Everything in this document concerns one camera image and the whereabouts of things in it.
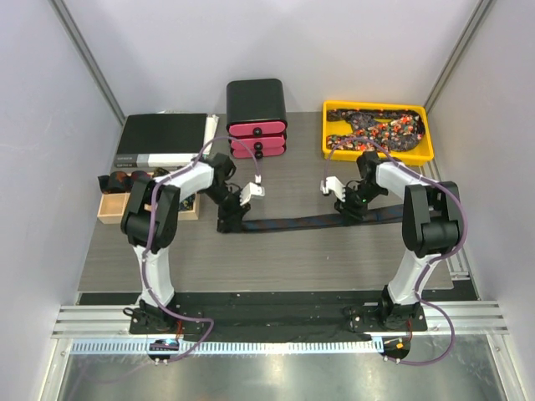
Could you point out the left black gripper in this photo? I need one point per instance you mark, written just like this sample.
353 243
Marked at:
233 218

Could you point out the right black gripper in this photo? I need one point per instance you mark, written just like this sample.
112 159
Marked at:
348 209

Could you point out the blue brown striped tie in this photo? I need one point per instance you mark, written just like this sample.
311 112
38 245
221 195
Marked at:
382 215

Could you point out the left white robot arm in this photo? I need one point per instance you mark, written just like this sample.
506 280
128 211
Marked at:
150 223

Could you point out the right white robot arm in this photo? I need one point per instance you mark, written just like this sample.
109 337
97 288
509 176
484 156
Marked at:
432 224

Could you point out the rolled brown patterned tie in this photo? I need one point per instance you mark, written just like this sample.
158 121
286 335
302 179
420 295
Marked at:
159 172

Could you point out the colourful floral tie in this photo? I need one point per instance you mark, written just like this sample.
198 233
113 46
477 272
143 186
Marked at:
398 130

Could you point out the rolled navy striped tie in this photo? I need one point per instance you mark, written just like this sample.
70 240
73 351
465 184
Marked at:
140 177

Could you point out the black flat box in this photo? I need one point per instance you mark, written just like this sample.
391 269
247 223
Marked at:
160 140

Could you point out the black pink drawer box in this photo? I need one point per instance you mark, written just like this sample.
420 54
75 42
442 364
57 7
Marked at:
256 118

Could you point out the rolled red dark tie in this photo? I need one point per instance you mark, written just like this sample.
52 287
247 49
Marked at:
114 183

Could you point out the wooden compartment organizer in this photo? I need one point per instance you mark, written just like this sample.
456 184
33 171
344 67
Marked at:
112 208

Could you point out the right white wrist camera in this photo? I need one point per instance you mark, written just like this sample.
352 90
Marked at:
331 185

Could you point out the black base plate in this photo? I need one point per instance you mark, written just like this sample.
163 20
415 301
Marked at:
273 317

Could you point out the white slotted cable duct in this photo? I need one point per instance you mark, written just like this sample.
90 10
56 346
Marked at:
161 347

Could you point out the aluminium frame rail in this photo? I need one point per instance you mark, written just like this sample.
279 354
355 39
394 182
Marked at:
91 322

